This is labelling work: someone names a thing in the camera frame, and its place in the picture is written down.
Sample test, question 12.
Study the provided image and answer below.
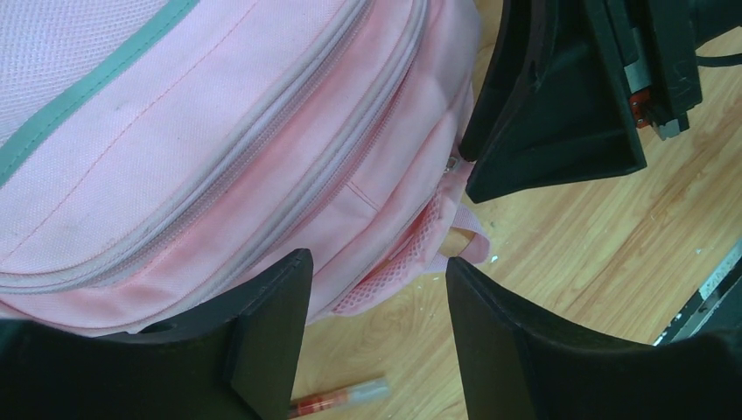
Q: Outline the red pen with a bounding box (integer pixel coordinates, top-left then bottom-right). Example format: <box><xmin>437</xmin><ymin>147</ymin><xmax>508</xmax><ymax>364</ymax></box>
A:
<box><xmin>287</xmin><ymin>378</ymin><xmax>391</xmax><ymax>419</ymax></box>

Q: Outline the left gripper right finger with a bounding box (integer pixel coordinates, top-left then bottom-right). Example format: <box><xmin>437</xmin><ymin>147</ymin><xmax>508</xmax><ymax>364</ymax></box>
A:
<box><xmin>445</xmin><ymin>257</ymin><xmax>741</xmax><ymax>419</ymax></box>

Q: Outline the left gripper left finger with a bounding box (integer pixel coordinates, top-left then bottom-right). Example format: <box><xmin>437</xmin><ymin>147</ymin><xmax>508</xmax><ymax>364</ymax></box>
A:
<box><xmin>1</xmin><ymin>249</ymin><xmax>313</xmax><ymax>419</ymax></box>

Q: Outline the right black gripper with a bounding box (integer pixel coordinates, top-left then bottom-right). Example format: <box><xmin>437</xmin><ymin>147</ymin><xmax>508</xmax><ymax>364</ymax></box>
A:
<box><xmin>459</xmin><ymin>0</ymin><xmax>741</xmax><ymax>203</ymax></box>

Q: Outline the pink student backpack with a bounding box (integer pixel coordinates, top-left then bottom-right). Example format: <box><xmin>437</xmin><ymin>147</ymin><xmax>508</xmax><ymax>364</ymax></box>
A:
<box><xmin>1</xmin><ymin>0</ymin><xmax>489</xmax><ymax>336</ymax></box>

